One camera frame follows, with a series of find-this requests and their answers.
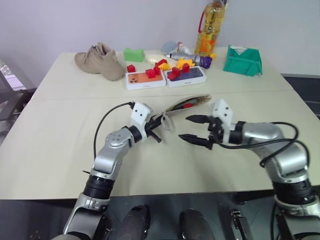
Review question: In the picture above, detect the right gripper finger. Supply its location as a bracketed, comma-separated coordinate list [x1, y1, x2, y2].
[185, 114, 215, 124]
[178, 134, 214, 151]

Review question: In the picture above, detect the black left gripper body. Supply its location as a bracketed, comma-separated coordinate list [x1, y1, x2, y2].
[143, 114, 164, 145]

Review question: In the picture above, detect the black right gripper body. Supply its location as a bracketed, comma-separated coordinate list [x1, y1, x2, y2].
[207, 116, 225, 151]

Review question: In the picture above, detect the grid pattern pencil pouch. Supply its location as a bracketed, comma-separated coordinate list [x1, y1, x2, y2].
[159, 94, 213, 133]

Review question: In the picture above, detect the red marker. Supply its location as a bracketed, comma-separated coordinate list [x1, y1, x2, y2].
[180, 100, 199, 109]

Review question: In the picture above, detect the orange print phone box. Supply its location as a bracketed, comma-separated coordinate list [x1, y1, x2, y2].
[124, 70, 167, 91]

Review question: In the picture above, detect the purple print phone box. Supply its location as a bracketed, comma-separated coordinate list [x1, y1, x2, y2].
[163, 65, 209, 89]

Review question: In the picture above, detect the purple plastic toy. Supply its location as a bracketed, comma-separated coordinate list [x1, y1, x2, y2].
[198, 55, 214, 70]

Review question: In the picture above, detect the orange yellow toy block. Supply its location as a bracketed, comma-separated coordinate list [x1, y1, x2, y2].
[175, 57, 195, 69]

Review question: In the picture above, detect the green plastic block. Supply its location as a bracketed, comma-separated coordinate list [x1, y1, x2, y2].
[123, 47, 147, 63]

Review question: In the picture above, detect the grey blue round object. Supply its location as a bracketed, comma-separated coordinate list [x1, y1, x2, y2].
[160, 41, 179, 55]

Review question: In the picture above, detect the green plastic bin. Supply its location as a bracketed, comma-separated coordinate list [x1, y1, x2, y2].
[222, 44, 264, 77]

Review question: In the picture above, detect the grey plastic bag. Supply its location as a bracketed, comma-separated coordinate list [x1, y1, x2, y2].
[174, 41, 194, 55]

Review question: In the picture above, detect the tan suede boot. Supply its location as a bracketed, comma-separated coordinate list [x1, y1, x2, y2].
[74, 41, 126, 82]

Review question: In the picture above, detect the dark rounded shape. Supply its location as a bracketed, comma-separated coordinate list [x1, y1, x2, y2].
[119, 204, 151, 240]
[178, 208, 216, 240]

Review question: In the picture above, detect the yellow cooking oil bottle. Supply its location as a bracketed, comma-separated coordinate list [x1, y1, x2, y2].
[194, 0, 228, 55]

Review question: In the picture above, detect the dark furniture edge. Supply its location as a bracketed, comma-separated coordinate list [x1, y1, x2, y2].
[279, 73, 320, 119]

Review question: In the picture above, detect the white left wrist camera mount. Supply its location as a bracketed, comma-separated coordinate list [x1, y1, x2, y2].
[129, 100, 154, 142]

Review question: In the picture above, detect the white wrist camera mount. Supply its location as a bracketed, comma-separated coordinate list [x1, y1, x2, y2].
[129, 100, 154, 142]
[211, 99, 235, 145]

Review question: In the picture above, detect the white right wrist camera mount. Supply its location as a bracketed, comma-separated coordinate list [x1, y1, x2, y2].
[211, 99, 235, 145]

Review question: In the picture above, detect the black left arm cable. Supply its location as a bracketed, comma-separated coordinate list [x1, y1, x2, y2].
[93, 101, 135, 161]

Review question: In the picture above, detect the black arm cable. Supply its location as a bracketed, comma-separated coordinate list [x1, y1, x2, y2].
[219, 121, 316, 171]
[93, 101, 135, 161]

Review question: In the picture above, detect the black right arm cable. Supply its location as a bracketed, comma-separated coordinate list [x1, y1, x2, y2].
[219, 121, 316, 171]

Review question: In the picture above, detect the black bracket under table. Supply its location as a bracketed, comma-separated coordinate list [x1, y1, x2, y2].
[229, 208, 254, 240]

